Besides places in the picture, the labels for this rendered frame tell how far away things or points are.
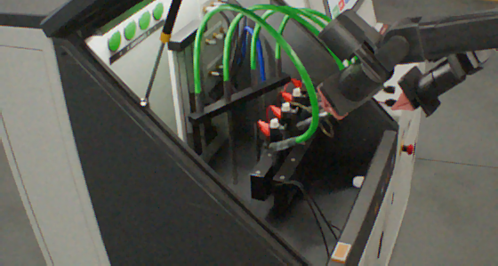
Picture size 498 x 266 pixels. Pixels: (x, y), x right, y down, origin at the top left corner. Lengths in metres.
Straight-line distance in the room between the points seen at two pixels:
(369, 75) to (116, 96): 0.47
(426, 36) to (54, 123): 0.79
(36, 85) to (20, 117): 0.13
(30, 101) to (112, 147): 0.23
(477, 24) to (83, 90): 0.74
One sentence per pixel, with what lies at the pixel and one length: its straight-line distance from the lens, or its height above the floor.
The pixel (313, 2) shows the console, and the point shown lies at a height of 1.27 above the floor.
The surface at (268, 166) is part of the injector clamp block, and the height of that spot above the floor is 0.98.
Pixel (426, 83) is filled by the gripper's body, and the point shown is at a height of 1.31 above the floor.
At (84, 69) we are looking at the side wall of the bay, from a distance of 1.09.
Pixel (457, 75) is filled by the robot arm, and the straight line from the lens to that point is 1.12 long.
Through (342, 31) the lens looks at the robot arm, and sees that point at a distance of 0.86.
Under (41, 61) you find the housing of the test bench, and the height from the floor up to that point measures 1.39.
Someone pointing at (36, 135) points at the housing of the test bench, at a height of 1.19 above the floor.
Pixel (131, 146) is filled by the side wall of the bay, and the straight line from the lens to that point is 1.12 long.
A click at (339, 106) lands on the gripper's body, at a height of 1.36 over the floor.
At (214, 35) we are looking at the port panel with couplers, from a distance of 1.62.
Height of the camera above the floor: 1.83
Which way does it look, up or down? 32 degrees down
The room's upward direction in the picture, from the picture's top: 3 degrees counter-clockwise
